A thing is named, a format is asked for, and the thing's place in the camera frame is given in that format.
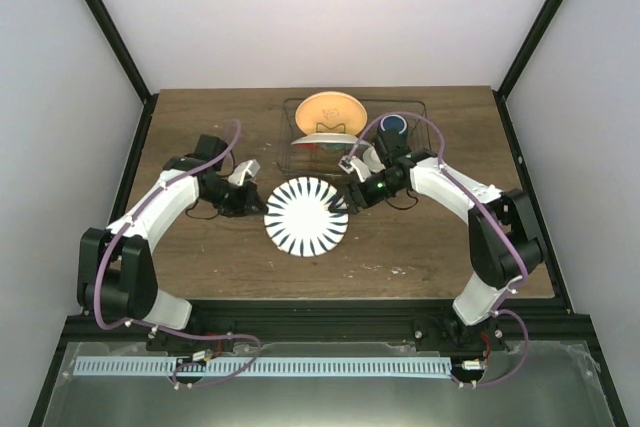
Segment dark blue mug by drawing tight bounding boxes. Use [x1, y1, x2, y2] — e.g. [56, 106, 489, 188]
[377, 114, 409, 143]

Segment white plate blue stripes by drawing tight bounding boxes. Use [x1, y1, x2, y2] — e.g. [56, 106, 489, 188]
[264, 176, 349, 258]

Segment white plate with coloured rim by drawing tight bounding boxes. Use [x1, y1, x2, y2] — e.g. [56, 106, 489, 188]
[291, 133, 358, 151]

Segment wire dish rack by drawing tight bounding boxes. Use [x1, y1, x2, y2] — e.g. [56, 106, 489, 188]
[277, 97, 437, 181]

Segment orange plate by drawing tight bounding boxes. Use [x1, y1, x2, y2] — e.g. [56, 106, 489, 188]
[295, 91, 368, 135]

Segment white and blue bowl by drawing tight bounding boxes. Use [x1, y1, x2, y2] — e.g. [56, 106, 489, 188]
[362, 147, 385, 173]

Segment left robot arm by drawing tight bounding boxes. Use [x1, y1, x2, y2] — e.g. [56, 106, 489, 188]
[77, 135, 266, 351]

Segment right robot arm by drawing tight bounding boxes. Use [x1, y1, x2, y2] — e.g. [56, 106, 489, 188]
[330, 131, 547, 350]

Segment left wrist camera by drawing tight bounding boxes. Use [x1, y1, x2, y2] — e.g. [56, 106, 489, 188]
[227, 159, 260, 187]

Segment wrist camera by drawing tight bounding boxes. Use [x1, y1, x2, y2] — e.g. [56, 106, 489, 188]
[338, 155, 372, 182]
[227, 159, 260, 187]

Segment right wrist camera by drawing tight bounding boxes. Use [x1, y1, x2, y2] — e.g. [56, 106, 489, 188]
[338, 155, 372, 182]

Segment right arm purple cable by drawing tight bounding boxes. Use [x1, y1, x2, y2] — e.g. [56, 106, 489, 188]
[344, 114, 530, 389]

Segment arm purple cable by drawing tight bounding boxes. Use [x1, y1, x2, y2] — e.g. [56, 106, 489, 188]
[344, 114, 530, 389]
[93, 120, 262, 388]

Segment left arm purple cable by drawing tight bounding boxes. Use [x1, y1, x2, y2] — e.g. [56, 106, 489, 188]
[93, 120, 262, 388]

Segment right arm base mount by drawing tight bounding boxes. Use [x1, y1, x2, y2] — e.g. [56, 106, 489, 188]
[412, 307, 506, 353]

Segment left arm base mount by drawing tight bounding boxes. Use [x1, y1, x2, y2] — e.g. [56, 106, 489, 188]
[146, 320, 237, 356]

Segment light blue slotted cable duct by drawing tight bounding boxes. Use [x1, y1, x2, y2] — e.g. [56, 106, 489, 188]
[73, 356, 452, 379]

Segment black aluminium frame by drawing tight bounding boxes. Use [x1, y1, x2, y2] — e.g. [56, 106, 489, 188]
[29, 0, 628, 426]

